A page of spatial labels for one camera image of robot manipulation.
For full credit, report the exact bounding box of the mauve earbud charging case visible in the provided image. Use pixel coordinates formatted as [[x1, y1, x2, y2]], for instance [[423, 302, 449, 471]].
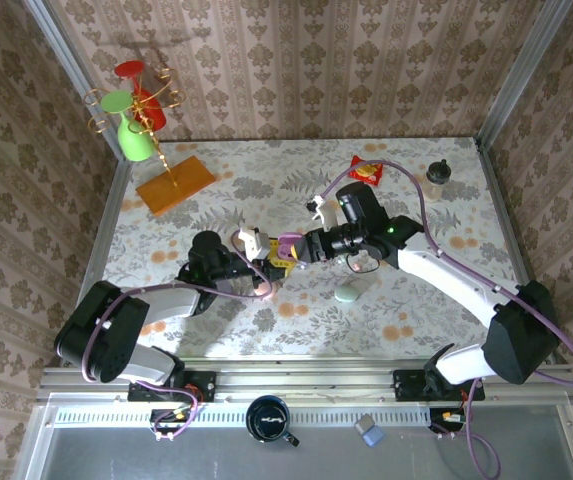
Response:
[[276, 231, 308, 249]]

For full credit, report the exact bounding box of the red snack packet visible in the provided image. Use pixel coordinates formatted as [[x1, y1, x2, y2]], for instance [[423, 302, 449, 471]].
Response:
[[348, 155, 385, 188]]

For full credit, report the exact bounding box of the wooden glass rack base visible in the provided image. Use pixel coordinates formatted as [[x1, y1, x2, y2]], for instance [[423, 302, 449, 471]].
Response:
[[135, 155, 217, 218]]

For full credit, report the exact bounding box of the clear bottle with black cap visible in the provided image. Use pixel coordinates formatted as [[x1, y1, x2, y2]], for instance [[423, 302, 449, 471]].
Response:
[[418, 159, 452, 204]]

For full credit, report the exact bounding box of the gold metal glass rack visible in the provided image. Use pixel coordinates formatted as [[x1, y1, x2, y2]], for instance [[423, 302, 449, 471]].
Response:
[[84, 66, 187, 190]]

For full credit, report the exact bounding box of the green plastic wine glass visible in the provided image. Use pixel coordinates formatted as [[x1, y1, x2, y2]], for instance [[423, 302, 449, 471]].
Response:
[[99, 90, 158, 163]]

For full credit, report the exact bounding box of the black mug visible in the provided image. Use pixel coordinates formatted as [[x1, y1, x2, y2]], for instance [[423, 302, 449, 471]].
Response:
[[244, 394, 301, 448]]

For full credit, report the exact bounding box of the red plastic wine glass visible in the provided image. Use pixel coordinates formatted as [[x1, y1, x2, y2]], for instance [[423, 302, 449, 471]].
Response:
[[113, 59, 169, 132]]

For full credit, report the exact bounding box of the small grey-blue box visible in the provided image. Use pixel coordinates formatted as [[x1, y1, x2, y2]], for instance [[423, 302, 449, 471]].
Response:
[[354, 413, 386, 448]]

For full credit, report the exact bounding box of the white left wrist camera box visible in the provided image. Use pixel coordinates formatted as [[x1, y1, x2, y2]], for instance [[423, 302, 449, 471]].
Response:
[[237, 226, 273, 262]]

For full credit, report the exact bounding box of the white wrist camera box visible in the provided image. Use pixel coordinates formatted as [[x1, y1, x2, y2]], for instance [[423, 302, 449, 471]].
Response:
[[305, 196, 341, 225], [237, 226, 273, 262]]

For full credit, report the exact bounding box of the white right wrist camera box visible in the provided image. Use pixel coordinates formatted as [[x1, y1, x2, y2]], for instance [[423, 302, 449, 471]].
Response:
[[305, 196, 341, 225]]

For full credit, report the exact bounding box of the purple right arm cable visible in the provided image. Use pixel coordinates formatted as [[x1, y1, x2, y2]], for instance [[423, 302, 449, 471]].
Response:
[[321, 160, 573, 480]]

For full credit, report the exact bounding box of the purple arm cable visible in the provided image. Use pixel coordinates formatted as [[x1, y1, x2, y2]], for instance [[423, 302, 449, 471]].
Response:
[[80, 227, 280, 442], [321, 160, 573, 480]]

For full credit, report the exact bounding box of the aluminium table side rail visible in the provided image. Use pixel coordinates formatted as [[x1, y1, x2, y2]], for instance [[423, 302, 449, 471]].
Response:
[[78, 158, 135, 301], [474, 137, 537, 296]]

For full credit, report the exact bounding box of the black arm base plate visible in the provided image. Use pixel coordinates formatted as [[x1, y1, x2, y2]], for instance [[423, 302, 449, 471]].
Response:
[[127, 370, 217, 404], [393, 368, 486, 403]]

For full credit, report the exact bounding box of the perforated grey cable duct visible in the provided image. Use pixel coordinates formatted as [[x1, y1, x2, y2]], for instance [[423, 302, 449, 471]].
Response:
[[48, 403, 435, 429]]

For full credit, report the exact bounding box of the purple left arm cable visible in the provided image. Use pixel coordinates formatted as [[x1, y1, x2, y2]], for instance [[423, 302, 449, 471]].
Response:
[[80, 227, 280, 442]]

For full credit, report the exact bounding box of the aluminium frame post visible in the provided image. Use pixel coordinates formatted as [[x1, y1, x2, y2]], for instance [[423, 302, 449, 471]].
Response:
[[22, 0, 133, 164], [474, 0, 573, 149]]

